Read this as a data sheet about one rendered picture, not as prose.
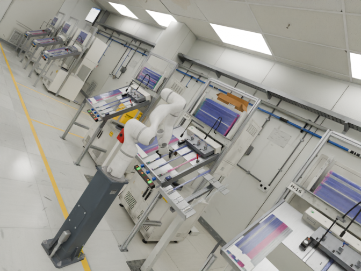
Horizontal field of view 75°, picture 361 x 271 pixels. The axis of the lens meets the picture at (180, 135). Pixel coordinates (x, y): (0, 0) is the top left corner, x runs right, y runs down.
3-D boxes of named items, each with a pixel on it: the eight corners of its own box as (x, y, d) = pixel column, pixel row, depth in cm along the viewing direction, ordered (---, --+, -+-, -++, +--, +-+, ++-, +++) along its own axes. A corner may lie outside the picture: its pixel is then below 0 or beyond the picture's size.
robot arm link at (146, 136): (130, 138, 170) (147, 151, 166) (128, 129, 160) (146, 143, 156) (172, 97, 192) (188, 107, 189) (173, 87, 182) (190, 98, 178)
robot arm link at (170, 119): (181, 121, 197) (167, 149, 210) (177, 112, 209) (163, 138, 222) (172, 118, 193) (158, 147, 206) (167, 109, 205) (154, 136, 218)
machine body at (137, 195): (143, 245, 240) (177, 197, 235) (115, 201, 286) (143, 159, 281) (180, 244, 288) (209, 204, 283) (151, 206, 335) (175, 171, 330)
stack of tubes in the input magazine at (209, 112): (224, 135, 241) (239, 114, 239) (193, 115, 275) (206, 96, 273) (229, 139, 251) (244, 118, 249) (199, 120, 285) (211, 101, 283)
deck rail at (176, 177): (161, 187, 214) (161, 183, 211) (160, 186, 215) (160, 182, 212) (218, 157, 248) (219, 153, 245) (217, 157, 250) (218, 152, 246)
